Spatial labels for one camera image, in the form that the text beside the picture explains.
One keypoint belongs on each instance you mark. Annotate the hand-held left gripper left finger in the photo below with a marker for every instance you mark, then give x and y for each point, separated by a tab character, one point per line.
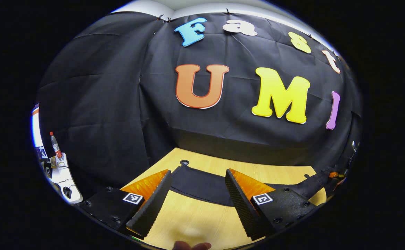
154	205

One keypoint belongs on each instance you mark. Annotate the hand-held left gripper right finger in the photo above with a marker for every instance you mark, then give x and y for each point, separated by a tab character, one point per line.
242	205

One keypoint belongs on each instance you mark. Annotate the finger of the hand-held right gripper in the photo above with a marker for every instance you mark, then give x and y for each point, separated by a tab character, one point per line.
336	176

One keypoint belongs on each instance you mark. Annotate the dark grey jeans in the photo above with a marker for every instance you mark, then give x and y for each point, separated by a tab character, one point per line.
202	184

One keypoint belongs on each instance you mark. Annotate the black computer mouse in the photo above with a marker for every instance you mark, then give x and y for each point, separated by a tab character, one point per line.
67	192

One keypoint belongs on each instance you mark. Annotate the white side table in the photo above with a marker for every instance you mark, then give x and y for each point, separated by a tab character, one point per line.
62	180

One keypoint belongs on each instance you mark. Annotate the black backdrop cloth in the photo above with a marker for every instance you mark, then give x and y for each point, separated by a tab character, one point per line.
119	104

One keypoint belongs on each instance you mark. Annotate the black round device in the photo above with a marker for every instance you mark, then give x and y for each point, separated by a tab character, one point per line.
47	170

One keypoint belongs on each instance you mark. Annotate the clear bottle with red cap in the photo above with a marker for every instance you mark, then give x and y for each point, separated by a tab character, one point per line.
56	147

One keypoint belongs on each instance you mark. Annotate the bright monitor screen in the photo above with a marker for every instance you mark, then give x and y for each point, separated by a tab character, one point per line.
35	125

